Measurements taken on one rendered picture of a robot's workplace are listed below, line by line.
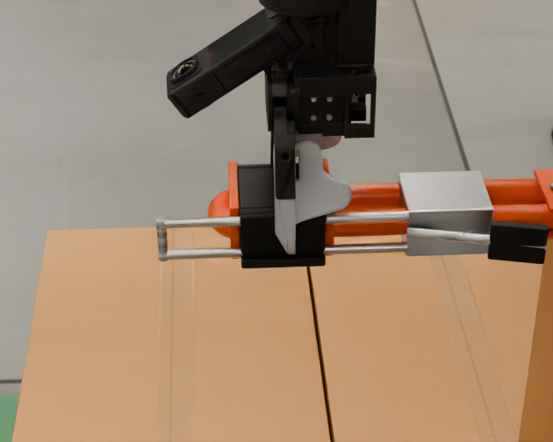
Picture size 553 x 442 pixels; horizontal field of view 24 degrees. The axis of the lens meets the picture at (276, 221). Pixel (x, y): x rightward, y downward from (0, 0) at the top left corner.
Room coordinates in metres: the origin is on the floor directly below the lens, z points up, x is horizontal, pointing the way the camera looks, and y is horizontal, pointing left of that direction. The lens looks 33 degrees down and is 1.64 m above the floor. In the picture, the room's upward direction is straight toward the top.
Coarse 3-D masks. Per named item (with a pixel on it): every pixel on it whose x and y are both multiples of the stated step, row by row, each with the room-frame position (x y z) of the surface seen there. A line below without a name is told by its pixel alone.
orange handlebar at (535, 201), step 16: (544, 176) 0.91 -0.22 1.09; (224, 192) 0.90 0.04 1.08; (352, 192) 0.90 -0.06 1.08; (368, 192) 0.90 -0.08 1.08; (384, 192) 0.90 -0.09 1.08; (496, 192) 0.90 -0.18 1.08; (512, 192) 0.90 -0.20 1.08; (528, 192) 0.90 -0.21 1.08; (544, 192) 0.89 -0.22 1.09; (208, 208) 0.88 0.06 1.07; (224, 208) 0.87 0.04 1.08; (352, 208) 0.90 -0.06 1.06; (368, 208) 0.90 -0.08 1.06; (384, 208) 0.90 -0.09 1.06; (400, 208) 0.87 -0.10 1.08; (496, 208) 0.87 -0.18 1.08; (512, 208) 0.87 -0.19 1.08; (528, 208) 0.87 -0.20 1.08; (544, 208) 0.87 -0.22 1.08; (336, 224) 0.86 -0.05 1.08; (352, 224) 0.86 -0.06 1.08; (368, 224) 0.86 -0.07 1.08; (384, 224) 0.86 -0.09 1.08; (400, 224) 0.86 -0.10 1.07; (544, 224) 0.86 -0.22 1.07
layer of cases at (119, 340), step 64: (64, 256) 1.58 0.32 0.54; (128, 256) 1.58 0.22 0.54; (384, 256) 1.58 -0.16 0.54; (448, 256) 1.58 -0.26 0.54; (64, 320) 1.42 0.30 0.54; (128, 320) 1.42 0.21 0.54; (192, 320) 1.42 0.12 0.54; (256, 320) 1.42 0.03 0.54; (320, 320) 1.42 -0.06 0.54; (384, 320) 1.42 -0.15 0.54; (448, 320) 1.42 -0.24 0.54; (512, 320) 1.42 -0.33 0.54; (64, 384) 1.29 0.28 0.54; (128, 384) 1.29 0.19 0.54; (192, 384) 1.29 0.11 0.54; (256, 384) 1.29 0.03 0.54; (320, 384) 1.29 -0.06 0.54; (384, 384) 1.29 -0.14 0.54; (448, 384) 1.29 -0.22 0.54; (512, 384) 1.29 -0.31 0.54
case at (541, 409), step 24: (552, 240) 1.07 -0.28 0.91; (552, 264) 1.06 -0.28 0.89; (552, 288) 1.05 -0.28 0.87; (552, 312) 1.04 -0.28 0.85; (552, 336) 1.03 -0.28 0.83; (552, 360) 1.02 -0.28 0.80; (528, 384) 1.09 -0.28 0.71; (552, 384) 1.00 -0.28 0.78; (528, 408) 1.08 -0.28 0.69; (552, 408) 0.99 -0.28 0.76; (528, 432) 1.06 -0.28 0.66; (552, 432) 0.98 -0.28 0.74
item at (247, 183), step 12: (228, 168) 0.91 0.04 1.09; (240, 168) 0.91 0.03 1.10; (252, 168) 0.91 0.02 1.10; (264, 168) 0.91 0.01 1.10; (324, 168) 0.91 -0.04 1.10; (228, 180) 0.90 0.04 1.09; (240, 180) 0.89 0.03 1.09; (252, 180) 0.89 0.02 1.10; (264, 180) 0.89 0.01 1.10; (240, 192) 0.87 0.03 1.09; (252, 192) 0.87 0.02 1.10; (264, 192) 0.87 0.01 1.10; (240, 204) 0.86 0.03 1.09; (252, 204) 0.86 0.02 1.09; (264, 204) 0.86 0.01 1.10; (240, 240) 0.85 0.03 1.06
